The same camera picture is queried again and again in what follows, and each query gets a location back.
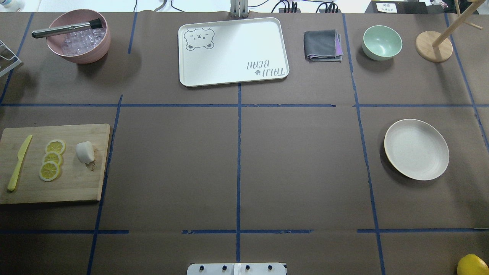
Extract grey folded cloth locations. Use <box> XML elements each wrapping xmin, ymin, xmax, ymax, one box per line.
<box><xmin>304</xmin><ymin>29</ymin><xmax>343</xmax><ymax>61</ymax></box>

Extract aluminium frame post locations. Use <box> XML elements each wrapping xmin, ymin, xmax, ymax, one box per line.
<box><xmin>230</xmin><ymin>0</ymin><xmax>249</xmax><ymax>18</ymax></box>

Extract clear ice cubes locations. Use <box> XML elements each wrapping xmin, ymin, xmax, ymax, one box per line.
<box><xmin>62</xmin><ymin>28</ymin><xmax>106</xmax><ymax>56</ymax></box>

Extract white bear tray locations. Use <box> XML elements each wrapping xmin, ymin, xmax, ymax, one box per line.
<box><xmin>178</xmin><ymin>17</ymin><xmax>290</xmax><ymax>87</ymax></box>

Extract wooden mug tree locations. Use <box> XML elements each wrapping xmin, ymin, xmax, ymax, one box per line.
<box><xmin>415</xmin><ymin>0</ymin><xmax>484</xmax><ymax>63</ymax></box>

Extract lemon slice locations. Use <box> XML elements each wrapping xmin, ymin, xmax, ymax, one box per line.
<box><xmin>44</xmin><ymin>139</ymin><xmax>66</xmax><ymax>155</ymax></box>
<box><xmin>42</xmin><ymin>151</ymin><xmax>63</xmax><ymax>166</ymax></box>
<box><xmin>39</xmin><ymin>161</ymin><xmax>61</xmax><ymax>182</ymax></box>

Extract mint green bowl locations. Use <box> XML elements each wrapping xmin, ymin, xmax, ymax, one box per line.
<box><xmin>362</xmin><ymin>26</ymin><xmax>403</xmax><ymax>61</ymax></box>

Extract cream round plate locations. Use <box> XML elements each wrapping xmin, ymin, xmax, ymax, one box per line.
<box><xmin>384</xmin><ymin>119</ymin><xmax>450</xmax><ymax>181</ymax></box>

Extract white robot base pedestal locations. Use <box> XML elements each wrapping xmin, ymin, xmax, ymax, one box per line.
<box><xmin>186</xmin><ymin>262</ymin><xmax>288</xmax><ymax>275</ymax></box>

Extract yellow lemon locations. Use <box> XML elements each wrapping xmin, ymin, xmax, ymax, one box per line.
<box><xmin>457</xmin><ymin>254</ymin><xmax>489</xmax><ymax>275</ymax></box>

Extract bamboo cutting board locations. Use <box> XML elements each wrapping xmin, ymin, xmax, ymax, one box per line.
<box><xmin>0</xmin><ymin>124</ymin><xmax>111</xmax><ymax>205</ymax></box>

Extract black power strip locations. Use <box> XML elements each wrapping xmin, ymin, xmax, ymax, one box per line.
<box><xmin>271</xmin><ymin>0</ymin><xmax>340</xmax><ymax>13</ymax></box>

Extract lemon slice near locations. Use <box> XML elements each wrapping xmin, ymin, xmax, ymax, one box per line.
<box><xmin>39</xmin><ymin>161</ymin><xmax>61</xmax><ymax>182</ymax></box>

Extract yellow plastic knife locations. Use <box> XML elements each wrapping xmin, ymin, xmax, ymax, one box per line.
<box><xmin>7</xmin><ymin>135</ymin><xmax>32</xmax><ymax>192</ymax></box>

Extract clear cup rack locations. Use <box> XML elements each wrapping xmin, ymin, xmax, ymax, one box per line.
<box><xmin>0</xmin><ymin>41</ymin><xmax>23</xmax><ymax>77</ymax></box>

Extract lemon slice middle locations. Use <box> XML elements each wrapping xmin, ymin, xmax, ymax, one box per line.
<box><xmin>42</xmin><ymin>151</ymin><xmax>63</xmax><ymax>166</ymax></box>

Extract lemon slice far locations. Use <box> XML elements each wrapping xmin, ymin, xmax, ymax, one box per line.
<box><xmin>44</xmin><ymin>139</ymin><xmax>66</xmax><ymax>155</ymax></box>

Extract pink bowl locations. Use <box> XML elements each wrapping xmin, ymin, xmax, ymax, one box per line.
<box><xmin>47</xmin><ymin>9</ymin><xmax>111</xmax><ymax>64</ymax></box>

